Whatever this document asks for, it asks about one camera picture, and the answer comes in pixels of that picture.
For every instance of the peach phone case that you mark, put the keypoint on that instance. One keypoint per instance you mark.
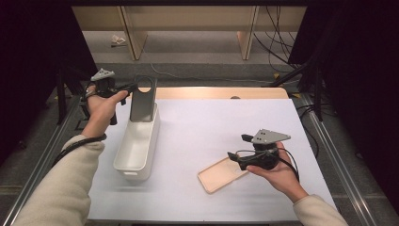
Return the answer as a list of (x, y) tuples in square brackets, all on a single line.
[(216, 177)]

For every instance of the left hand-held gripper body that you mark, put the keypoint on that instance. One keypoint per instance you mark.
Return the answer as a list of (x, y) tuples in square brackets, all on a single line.
[(103, 84)]

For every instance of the black curtain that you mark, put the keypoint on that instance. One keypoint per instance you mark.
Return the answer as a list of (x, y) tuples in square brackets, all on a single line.
[(25, 47), (360, 62)]

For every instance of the person's left hand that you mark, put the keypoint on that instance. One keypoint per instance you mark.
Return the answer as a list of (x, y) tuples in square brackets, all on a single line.
[(98, 116)]

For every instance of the white plastic storage bin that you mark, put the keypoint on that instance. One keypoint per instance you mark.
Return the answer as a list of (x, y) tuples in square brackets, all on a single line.
[(138, 147)]

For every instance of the grey phone case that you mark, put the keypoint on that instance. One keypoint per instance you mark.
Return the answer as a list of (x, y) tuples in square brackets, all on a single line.
[(142, 106)]

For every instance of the light wooden shelf unit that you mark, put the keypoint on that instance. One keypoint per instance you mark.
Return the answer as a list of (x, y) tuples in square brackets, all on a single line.
[(188, 19)]

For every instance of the white table mat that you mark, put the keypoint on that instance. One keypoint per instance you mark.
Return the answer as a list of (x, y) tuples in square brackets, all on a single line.
[(188, 204)]

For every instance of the person's right hand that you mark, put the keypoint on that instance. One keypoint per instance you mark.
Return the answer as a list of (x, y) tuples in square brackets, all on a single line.
[(282, 179)]

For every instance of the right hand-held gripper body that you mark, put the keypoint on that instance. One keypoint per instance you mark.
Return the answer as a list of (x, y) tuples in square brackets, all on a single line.
[(269, 136)]

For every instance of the crumpled white paper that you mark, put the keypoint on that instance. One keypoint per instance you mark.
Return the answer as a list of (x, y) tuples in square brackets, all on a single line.
[(117, 40)]

